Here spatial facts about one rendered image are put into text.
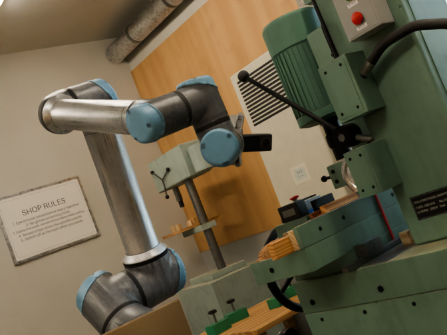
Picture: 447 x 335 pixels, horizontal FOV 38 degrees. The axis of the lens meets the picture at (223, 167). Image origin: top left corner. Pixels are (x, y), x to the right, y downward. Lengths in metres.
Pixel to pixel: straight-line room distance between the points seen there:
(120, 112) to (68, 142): 3.28
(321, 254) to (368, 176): 0.23
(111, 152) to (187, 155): 2.11
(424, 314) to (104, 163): 1.02
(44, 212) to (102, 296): 2.63
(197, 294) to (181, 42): 1.75
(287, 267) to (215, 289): 2.33
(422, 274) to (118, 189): 0.94
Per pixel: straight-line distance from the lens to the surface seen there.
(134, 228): 2.03
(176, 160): 4.11
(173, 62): 4.72
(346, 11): 1.59
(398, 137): 1.62
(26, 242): 4.51
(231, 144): 1.48
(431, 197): 1.62
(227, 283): 4.00
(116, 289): 2.01
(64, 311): 4.54
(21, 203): 4.55
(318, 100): 1.79
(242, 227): 4.53
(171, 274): 2.08
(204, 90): 1.50
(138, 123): 1.43
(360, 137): 1.64
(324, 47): 1.76
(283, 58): 1.84
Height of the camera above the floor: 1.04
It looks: 4 degrees up
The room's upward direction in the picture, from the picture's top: 21 degrees counter-clockwise
